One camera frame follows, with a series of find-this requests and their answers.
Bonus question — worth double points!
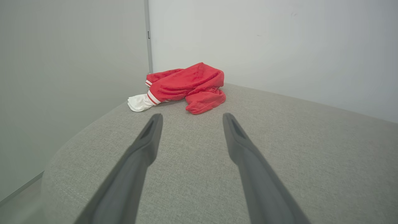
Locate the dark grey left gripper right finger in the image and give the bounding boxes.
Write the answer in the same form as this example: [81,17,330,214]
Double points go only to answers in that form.
[222,113,311,224]

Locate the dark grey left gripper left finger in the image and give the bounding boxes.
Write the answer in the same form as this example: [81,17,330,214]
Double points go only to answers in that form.
[74,113,164,224]

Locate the red garment with white sleeves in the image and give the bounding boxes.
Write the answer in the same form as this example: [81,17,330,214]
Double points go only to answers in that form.
[127,62,226,115]

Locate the grey fabric sofa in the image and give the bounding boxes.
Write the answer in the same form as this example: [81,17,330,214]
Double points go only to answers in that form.
[40,82,398,224]

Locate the grey door frame strip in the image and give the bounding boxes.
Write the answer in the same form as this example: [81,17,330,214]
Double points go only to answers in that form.
[144,0,153,74]

